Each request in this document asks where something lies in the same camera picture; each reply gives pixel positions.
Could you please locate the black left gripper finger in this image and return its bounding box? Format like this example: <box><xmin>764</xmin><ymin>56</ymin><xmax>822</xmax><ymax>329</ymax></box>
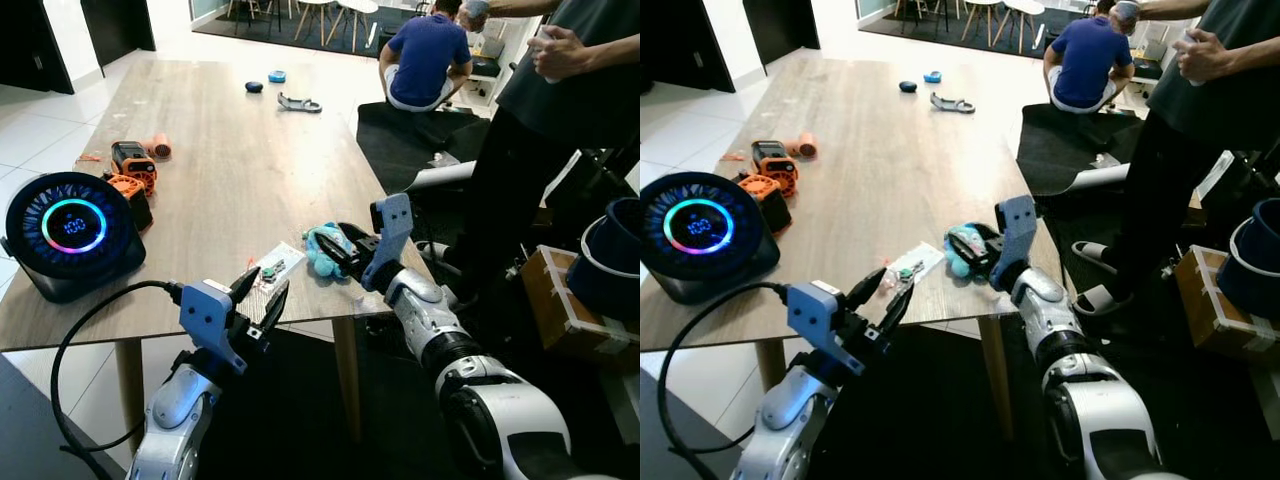
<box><xmin>258</xmin><ymin>283</ymin><xmax>291</xmax><ymax>332</ymax></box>
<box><xmin>227</xmin><ymin>265</ymin><xmax>263</xmax><ymax>305</ymax></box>
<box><xmin>844</xmin><ymin>265</ymin><xmax>889</xmax><ymax>312</ymax></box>
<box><xmin>879</xmin><ymin>282</ymin><xmax>917</xmax><ymax>337</ymax></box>

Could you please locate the blue plush keychain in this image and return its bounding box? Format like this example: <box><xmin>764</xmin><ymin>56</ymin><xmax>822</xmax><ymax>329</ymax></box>
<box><xmin>944</xmin><ymin>222</ymin><xmax>992</xmax><ymax>280</ymax></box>
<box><xmin>302</xmin><ymin>222</ymin><xmax>357</xmax><ymax>279</ymax></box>

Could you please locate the clear plastic bag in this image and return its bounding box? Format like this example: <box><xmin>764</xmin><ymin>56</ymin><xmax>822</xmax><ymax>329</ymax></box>
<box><xmin>884</xmin><ymin>241</ymin><xmax>947</xmax><ymax>292</ymax></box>
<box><xmin>242</xmin><ymin>241</ymin><xmax>307</xmax><ymax>297</ymax></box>

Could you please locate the wooden table leg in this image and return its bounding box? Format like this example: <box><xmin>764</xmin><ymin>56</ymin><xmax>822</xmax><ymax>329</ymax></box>
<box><xmin>114</xmin><ymin>339</ymin><xmax>147</xmax><ymax>453</ymax></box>
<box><xmin>977</xmin><ymin>314</ymin><xmax>1007</xmax><ymax>443</ymax></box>
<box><xmin>754</xmin><ymin>339</ymin><xmax>787</xmax><ymax>398</ymax></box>
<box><xmin>331</xmin><ymin>317</ymin><xmax>364</xmax><ymax>443</ymax></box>

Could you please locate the orange black flat tool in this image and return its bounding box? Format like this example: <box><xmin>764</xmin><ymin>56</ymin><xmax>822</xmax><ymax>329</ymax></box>
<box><xmin>739</xmin><ymin>174</ymin><xmax>792</xmax><ymax>234</ymax></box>
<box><xmin>104</xmin><ymin>174</ymin><xmax>154</xmax><ymax>234</ymax></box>

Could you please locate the orange black boxy device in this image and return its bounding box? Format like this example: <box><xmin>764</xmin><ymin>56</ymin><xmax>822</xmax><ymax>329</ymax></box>
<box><xmin>749</xmin><ymin>140</ymin><xmax>799</xmax><ymax>197</ymax></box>
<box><xmin>109</xmin><ymin>140</ymin><xmax>159</xmax><ymax>197</ymax></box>

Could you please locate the black round air purifier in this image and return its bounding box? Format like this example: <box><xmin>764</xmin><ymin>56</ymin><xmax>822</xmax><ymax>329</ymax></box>
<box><xmin>2</xmin><ymin>171</ymin><xmax>148</xmax><ymax>305</ymax></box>
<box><xmin>641</xmin><ymin>171</ymin><xmax>782</xmax><ymax>305</ymax></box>

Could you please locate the seated person in blue shirt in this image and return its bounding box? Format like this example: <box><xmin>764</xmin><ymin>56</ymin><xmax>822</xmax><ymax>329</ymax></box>
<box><xmin>377</xmin><ymin>0</ymin><xmax>474</xmax><ymax>114</ymax></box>
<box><xmin>1042</xmin><ymin>0</ymin><xmax>1137</xmax><ymax>114</ymax></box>

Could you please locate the white stool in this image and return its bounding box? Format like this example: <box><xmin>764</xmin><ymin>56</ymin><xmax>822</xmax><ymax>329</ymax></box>
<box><xmin>957</xmin><ymin>0</ymin><xmax>999</xmax><ymax>42</ymax></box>
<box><xmin>294</xmin><ymin>0</ymin><xmax>337</xmax><ymax>42</ymax></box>
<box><xmin>329</xmin><ymin>0</ymin><xmax>380</xmax><ymax>52</ymax></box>
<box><xmin>994</xmin><ymin>0</ymin><xmax>1044</xmax><ymax>52</ymax></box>

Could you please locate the standing person in black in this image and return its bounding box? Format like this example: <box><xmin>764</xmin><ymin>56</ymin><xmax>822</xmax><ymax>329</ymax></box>
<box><xmin>439</xmin><ymin>0</ymin><xmax>641</xmax><ymax>303</ymax></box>
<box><xmin>1070</xmin><ymin>0</ymin><xmax>1280</xmax><ymax>320</ymax></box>

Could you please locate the dark blue bucket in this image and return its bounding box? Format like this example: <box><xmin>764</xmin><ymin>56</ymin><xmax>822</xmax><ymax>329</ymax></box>
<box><xmin>566</xmin><ymin>196</ymin><xmax>641</xmax><ymax>322</ymax></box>
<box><xmin>1214</xmin><ymin>196</ymin><xmax>1280</xmax><ymax>322</ymax></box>

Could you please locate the black cabinet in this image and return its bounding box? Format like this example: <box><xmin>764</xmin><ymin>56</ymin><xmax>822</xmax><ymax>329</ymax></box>
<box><xmin>0</xmin><ymin>0</ymin><xmax>77</xmax><ymax>97</ymax></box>
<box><xmin>741</xmin><ymin>0</ymin><xmax>822</xmax><ymax>54</ymax></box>
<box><xmin>640</xmin><ymin>0</ymin><xmax>737</xmax><ymax>97</ymax></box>
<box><xmin>79</xmin><ymin>0</ymin><xmax>157</xmax><ymax>54</ymax></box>

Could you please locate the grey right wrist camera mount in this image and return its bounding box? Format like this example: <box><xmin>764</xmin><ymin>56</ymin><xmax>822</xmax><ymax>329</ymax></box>
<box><xmin>989</xmin><ymin>194</ymin><xmax>1042</xmax><ymax>292</ymax></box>
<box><xmin>361</xmin><ymin>192</ymin><xmax>415</xmax><ymax>294</ymax></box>

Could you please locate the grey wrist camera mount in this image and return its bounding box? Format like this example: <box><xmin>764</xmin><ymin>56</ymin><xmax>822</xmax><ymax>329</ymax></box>
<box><xmin>361</xmin><ymin>192</ymin><xmax>415</xmax><ymax>294</ymax></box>
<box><xmin>786</xmin><ymin>279</ymin><xmax>867</xmax><ymax>377</ymax></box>
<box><xmin>179</xmin><ymin>279</ymin><xmax>247</xmax><ymax>377</ymax></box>
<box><xmin>989</xmin><ymin>194</ymin><xmax>1042</xmax><ymax>292</ymax></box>

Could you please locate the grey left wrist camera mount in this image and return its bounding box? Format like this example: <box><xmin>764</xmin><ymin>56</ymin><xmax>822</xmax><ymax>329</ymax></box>
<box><xmin>179</xmin><ymin>279</ymin><xmax>247</xmax><ymax>377</ymax></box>
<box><xmin>786</xmin><ymin>279</ymin><xmax>867</xmax><ymax>377</ymax></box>

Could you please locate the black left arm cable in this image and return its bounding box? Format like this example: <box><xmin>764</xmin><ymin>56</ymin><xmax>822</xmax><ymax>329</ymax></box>
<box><xmin>51</xmin><ymin>279</ymin><xmax>187</xmax><ymax>473</ymax></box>
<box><xmin>656</xmin><ymin>281</ymin><xmax>792</xmax><ymax>480</ymax></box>

